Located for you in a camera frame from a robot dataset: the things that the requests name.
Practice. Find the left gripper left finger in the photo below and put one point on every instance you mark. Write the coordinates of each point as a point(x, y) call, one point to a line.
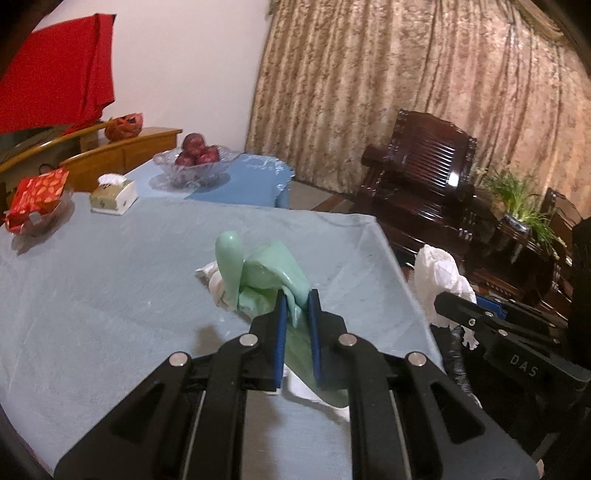
point(186, 419)

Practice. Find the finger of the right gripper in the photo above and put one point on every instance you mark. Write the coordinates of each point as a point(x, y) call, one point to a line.
point(491, 304)
point(485, 326)

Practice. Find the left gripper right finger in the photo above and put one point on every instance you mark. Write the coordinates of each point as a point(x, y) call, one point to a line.
point(408, 419)

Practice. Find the green rubber glove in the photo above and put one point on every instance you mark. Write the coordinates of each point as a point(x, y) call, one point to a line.
point(268, 270)

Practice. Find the white tissue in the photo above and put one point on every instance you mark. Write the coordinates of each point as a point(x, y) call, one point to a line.
point(222, 284)
point(436, 272)

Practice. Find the black trash bin bag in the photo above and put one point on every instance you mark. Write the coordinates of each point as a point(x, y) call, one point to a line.
point(450, 344)

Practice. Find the dark wooden side table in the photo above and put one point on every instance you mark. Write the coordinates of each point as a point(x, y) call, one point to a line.
point(514, 266)

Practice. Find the green potted plant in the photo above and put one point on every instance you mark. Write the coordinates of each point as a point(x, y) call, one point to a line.
point(520, 203)

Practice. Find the dark wooden armchair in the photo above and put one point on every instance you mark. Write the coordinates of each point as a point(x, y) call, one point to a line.
point(563, 216)
point(418, 187)

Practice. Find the grey-blue table cloth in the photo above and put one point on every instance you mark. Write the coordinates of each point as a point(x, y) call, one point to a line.
point(90, 310)

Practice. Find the tissue box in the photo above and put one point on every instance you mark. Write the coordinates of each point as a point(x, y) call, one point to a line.
point(114, 195)

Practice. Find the blue plastic table cover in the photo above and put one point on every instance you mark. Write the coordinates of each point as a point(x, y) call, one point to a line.
point(250, 180)

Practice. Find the glass fruit bowl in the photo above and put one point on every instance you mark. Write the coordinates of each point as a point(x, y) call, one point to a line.
point(181, 176)

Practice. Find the red apples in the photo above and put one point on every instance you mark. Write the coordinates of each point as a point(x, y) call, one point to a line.
point(194, 152)

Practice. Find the red snack packet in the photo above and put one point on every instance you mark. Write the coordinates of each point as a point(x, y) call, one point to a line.
point(37, 194)

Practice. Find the patterned beige curtain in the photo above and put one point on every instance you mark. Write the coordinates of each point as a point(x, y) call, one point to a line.
point(335, 75)

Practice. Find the red cloth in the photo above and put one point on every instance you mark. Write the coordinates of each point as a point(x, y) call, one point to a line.
point(62, 75)

